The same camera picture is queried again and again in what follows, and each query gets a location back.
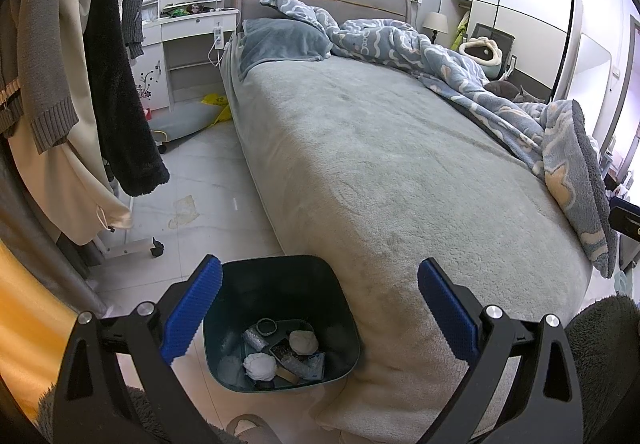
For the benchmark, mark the red box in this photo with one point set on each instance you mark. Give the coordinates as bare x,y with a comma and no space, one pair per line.
147,114

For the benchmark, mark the grey door frame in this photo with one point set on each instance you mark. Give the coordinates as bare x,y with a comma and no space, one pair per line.
625,84

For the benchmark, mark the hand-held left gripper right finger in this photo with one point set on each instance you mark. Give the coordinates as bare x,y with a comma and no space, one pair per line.
445,311

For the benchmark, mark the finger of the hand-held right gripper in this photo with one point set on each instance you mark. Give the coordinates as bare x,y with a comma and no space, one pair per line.
627,221

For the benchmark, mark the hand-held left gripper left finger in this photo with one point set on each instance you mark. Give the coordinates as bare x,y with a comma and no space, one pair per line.
192,309

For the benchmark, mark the cream and green cat bed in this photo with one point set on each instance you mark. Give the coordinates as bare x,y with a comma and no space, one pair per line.
484,53

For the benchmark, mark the grey ribbed cardigan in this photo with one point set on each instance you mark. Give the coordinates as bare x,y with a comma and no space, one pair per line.
35,74

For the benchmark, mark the grey cat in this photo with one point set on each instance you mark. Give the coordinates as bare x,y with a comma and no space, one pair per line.
502,89

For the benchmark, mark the dark teal plastic bin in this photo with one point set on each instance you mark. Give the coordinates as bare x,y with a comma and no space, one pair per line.
300,289

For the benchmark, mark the beige coat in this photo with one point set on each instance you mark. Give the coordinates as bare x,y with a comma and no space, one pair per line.
65,184

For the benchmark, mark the grey cushioned stool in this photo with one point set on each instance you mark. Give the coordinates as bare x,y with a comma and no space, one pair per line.
182,124

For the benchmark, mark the person's grey fuzzy right leg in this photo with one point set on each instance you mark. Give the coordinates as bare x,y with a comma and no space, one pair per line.
605,354

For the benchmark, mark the white clothes rack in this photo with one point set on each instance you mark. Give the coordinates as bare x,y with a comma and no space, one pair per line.
130,249

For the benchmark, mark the black and white packet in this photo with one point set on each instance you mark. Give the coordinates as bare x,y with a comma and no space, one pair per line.
282,353

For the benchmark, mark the large white tissue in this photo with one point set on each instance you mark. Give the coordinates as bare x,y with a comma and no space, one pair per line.
303,342

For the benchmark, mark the white vanity desk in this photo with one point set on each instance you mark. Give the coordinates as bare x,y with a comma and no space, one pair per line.
180,39

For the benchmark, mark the white power strip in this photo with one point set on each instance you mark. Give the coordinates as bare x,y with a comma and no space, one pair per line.
218,38

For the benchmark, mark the bedside lamp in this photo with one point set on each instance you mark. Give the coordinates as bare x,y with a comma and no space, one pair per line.
435,23

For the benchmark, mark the blue patterned fleece blanket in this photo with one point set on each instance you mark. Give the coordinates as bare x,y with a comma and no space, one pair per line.
450,69

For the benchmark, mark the black fuzzy garment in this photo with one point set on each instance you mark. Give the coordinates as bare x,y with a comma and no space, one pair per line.
122,114

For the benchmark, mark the black and white wardrobe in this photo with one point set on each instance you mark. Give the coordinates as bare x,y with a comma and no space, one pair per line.
530,9

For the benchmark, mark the black mesh chair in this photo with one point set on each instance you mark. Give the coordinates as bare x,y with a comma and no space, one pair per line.
495,31

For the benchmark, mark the yellow plastic bag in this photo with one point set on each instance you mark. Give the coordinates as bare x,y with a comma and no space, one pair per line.
215,101

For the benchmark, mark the blue wet wipes pack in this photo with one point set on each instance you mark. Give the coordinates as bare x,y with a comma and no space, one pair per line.
312,366

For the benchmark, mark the small white tissue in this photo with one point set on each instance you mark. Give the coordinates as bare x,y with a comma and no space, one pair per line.
260,366

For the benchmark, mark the grey bed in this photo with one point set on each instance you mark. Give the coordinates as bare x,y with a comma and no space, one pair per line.
375,174

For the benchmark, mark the blue-grey pillow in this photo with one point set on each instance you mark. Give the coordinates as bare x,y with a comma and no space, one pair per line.
282,41

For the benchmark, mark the yellow-green cloth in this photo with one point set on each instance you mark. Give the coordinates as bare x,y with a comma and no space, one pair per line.
460,34

